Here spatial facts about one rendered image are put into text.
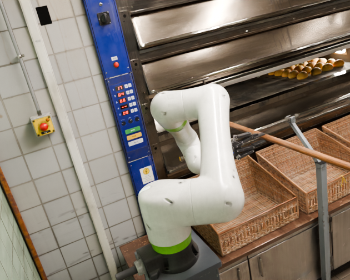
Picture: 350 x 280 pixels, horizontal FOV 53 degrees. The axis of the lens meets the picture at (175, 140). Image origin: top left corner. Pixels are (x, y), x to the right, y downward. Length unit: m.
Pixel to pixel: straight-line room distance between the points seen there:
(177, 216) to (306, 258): 1.55
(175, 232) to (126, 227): 1.31
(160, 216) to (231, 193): 0.20
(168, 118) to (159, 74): 0.86
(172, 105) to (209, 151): 0.26
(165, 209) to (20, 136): 1.19
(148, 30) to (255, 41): 0.74
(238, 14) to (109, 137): 1.07
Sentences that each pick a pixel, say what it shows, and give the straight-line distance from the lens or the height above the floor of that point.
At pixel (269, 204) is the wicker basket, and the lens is 2.38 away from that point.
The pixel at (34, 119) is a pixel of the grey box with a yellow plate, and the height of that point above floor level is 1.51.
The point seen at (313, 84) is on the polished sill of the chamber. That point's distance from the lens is 2.72.
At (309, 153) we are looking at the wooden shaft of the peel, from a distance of 1.63.
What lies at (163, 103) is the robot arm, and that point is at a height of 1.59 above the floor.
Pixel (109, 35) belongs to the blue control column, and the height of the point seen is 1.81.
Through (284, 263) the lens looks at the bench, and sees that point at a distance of 2.29.
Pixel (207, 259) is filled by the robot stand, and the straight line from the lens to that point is 1.09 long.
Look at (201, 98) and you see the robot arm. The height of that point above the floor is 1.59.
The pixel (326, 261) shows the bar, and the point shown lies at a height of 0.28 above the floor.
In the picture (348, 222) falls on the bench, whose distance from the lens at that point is 2.52.
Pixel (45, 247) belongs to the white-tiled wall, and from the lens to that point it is 2.25.
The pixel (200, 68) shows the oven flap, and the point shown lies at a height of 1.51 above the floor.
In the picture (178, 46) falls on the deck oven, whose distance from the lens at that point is 2.09.
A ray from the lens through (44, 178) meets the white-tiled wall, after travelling 2.05.
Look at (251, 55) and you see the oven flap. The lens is 2.34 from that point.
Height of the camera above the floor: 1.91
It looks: 21 degrees down
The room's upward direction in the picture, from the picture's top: 12 degrees counter-clockwise
